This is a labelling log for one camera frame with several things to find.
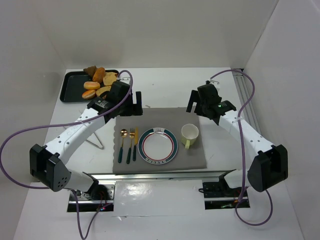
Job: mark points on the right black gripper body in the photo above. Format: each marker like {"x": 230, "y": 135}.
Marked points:
{"x": 196, "y": 104}

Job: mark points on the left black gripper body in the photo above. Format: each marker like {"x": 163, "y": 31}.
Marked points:
{"x": 132, "y": 110}

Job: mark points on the toasted bread slice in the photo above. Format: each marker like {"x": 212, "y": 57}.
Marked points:
{"x": 109, "y": 78}
{"x": 101, "y": 92}

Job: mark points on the silver metal tongs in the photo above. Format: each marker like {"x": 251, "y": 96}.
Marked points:
{"x": 95, "y": 141}

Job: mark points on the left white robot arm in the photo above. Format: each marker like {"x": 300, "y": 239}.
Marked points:
{"x": 48, "y": 163}

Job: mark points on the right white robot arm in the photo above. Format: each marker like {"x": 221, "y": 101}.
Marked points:
{"x": 267, "y": 164}

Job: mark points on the long orange bread roll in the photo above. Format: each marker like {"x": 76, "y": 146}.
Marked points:
{"x": 99, "y": 75}

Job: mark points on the round orange bun lower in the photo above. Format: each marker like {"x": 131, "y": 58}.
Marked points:
{"x": 89, "y": 94}

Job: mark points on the round orange bun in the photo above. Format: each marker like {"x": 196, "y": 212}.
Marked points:
{"x": 89, "y": 94}
{"x": 91, "y": 85}

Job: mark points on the round orange bun upper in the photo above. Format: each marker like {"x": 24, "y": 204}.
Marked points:
{"x": 91, "y": 85}

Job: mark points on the light green mug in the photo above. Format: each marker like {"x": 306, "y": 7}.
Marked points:
{"x": 189, "y": 135}

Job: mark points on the grey cloth placemat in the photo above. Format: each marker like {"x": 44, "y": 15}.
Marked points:
{"x": 172, "y": 119}

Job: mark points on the white plate teal rim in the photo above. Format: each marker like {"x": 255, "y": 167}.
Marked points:
{"x": 157, "y": 146}

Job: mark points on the black baking tray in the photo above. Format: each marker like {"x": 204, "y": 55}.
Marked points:
{"x": 73, "y": 87}

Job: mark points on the gold knife green handle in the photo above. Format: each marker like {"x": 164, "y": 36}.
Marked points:
{"x": 136, "y": 138}

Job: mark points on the gold fork green handle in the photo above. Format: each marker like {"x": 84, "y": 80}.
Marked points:
{"x": 131, "y": 137}

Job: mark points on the gold spoon green handle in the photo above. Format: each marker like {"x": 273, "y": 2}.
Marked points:
{"x": 123, "y": 134}

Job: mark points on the aluminium rail right side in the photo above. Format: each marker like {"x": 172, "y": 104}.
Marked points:
{"x": 244, "y": 89}

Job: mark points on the aluminium rail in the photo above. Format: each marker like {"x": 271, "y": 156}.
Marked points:
{"x": 178, "y": 175}
{"x": 244, "y": 89}

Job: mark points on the aluminium rail front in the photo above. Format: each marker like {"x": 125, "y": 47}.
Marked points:
{"x": 178, "y": 175}

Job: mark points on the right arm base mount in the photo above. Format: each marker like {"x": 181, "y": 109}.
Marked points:
{"x": 218, "y": 195}

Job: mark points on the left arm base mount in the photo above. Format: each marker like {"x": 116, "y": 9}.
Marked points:
{"x": 103, "y": 199}

